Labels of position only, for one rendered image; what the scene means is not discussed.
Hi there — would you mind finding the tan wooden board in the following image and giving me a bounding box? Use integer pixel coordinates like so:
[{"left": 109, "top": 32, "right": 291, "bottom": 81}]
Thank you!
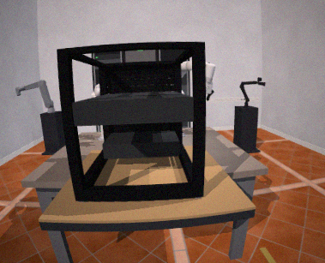
[{"left": 39, "top": 149, "right": 256, "bottom": 224}]

